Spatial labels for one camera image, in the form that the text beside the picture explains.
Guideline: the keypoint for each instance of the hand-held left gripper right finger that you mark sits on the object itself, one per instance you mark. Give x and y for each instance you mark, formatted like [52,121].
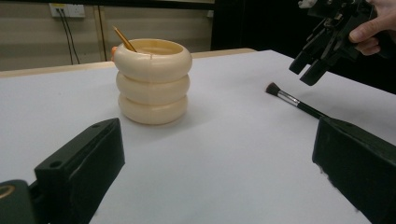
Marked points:
[358,161]

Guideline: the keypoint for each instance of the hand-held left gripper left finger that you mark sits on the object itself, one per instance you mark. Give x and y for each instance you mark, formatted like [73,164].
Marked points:
[77,168]

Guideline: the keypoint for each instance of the black makeup brush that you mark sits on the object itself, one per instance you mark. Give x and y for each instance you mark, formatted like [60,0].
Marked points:
[289,98]

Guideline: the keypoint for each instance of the cream ribbed pen holder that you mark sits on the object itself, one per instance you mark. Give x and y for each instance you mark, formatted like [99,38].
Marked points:
[152,87]

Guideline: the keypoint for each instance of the teal pencil with gold end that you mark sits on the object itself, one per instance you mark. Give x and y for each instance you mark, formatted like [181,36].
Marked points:
[124,39]

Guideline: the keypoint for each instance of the orange knob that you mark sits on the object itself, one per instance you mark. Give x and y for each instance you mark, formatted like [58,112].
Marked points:
[114,53]

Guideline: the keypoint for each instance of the small white wall box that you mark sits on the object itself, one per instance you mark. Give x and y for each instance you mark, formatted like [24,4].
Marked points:
[211,13]

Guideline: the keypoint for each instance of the white wall socket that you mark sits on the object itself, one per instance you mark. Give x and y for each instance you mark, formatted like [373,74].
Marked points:
[74,10]

